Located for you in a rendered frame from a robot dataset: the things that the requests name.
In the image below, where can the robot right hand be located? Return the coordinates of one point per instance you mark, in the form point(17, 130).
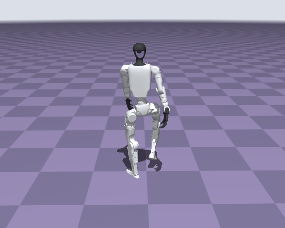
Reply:
point(164, 122)

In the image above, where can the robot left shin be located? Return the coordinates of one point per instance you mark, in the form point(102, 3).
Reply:
point(133, 158)

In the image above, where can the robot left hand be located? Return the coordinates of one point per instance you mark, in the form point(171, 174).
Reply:
point(128, 104)

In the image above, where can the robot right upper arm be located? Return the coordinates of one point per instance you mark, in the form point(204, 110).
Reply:
point(158, 78)

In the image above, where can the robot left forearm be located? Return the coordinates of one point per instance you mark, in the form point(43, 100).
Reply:
point(127, 93)

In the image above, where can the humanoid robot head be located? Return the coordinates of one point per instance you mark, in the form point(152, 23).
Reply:
point(139, 47)

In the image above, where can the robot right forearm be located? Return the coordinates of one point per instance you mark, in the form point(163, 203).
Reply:
point(163, 99)

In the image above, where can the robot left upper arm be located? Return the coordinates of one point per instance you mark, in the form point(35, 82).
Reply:
point(124, 75)

